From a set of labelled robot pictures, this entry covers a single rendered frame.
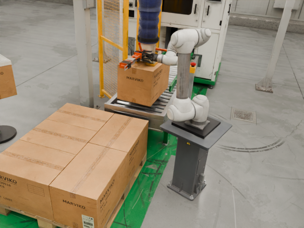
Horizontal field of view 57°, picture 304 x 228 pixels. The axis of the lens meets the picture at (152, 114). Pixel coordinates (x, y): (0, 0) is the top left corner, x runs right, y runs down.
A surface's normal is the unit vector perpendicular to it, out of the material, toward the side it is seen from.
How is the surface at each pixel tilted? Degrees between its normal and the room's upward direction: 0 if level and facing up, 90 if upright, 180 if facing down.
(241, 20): 90
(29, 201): 90
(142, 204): 0
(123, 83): 89
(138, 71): 89
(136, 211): 0
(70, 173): 0
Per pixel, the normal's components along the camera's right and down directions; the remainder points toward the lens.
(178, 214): 0.07, -0.87
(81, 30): -0.29, 0.46
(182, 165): -0.60, 0.37
